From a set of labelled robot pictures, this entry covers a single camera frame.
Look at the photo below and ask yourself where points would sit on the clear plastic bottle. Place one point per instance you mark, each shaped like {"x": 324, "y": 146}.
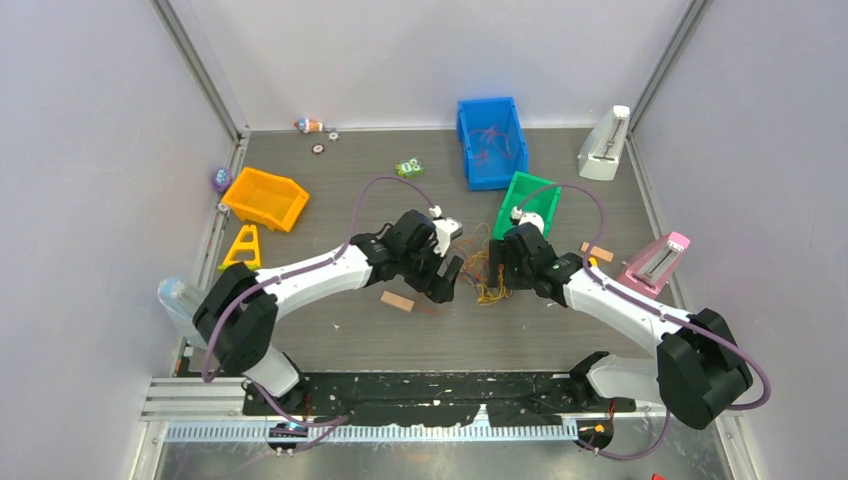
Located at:
{"x": 181, "y": 300}

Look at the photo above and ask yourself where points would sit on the orange plastic bin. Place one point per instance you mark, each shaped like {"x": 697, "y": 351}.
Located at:
{"x": 266, "y": 199}

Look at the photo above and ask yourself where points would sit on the yellow triangle block left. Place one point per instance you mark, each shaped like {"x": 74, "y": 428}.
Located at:
{"x": 245, "y": 248}

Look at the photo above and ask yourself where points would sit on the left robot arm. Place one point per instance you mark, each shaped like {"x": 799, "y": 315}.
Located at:
{"x": 238, "y": 315}

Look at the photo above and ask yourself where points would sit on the small wooden block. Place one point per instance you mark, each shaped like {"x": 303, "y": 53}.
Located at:
{"x": 397, "y": 301}

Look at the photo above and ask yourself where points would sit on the green plastic bin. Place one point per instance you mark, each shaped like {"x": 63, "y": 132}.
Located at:
{"x": 521, "y": 187}

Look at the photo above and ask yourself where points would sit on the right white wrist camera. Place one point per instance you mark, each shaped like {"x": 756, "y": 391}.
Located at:
{"x": 520, "y": 217}

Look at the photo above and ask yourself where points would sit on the pink metronome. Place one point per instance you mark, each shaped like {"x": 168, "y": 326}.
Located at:
{"x": 650, "y": 269}

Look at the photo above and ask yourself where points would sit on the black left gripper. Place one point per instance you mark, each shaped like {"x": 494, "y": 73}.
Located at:
{"x": 439, "y": 287}

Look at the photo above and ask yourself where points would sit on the white metronome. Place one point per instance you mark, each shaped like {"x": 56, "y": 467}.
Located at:
{"x": 600, "y": 154}

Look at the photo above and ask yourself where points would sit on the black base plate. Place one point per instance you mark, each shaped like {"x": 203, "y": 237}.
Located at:
{"x": 445, "y": 399}

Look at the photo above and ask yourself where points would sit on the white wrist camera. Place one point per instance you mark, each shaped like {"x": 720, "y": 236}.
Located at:
{"x": 447, "y": 229}
{"x": 520, "y": 217}

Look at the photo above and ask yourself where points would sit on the small clown figurine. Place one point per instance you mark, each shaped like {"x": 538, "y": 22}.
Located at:
{"x": 308, "y": 126}

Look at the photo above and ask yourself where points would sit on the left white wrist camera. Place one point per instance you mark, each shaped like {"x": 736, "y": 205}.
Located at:
{"x": 447, "y": 229}

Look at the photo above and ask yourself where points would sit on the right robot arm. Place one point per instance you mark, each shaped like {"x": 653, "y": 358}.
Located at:
{"x": 694, "y": 368}

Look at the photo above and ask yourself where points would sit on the purple round toy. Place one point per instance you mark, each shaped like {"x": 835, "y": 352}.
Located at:
{"x": 222, "y": 180}

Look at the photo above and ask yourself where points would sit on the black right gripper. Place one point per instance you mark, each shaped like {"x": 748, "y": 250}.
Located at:
{"x": 501, "y": 254}

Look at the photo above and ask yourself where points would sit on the blue plastic bin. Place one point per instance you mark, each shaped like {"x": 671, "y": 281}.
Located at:
{"x": 492, "y": 142}

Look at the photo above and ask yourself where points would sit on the green monster toy block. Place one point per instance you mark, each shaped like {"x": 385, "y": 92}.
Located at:
{"x": 410, "y": 168}

